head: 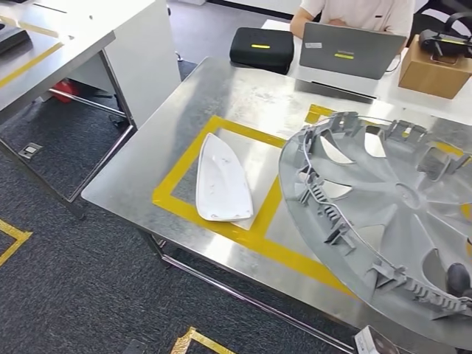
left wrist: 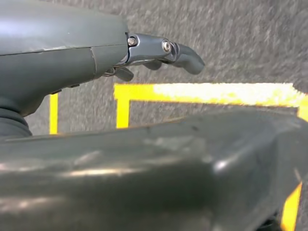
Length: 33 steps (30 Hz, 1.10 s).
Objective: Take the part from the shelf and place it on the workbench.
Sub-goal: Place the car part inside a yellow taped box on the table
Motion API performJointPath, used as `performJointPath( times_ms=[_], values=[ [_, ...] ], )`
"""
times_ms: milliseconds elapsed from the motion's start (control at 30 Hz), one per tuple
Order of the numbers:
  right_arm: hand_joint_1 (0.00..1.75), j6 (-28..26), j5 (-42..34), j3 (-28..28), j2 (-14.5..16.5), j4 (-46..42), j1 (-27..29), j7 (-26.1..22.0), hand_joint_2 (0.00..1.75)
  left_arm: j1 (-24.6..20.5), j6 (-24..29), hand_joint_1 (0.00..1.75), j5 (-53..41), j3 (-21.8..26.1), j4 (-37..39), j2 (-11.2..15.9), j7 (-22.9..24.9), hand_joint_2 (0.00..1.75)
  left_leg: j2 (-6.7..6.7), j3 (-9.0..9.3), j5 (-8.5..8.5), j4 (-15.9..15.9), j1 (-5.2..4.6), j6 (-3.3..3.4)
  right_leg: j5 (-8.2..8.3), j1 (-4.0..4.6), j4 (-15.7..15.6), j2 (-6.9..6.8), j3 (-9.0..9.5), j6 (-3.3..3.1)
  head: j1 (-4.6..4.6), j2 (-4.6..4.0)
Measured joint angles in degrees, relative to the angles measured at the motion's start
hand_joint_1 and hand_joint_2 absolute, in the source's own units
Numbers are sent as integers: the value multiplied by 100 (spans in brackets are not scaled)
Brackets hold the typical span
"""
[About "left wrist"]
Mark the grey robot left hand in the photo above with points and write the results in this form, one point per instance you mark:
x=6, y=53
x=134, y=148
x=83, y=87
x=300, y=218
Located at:
x=60, y=47

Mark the yellow floor tape strip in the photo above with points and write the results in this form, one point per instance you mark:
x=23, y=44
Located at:
x=53, y=111

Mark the yellow floor tape square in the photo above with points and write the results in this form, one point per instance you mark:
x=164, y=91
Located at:
x=192, y=94

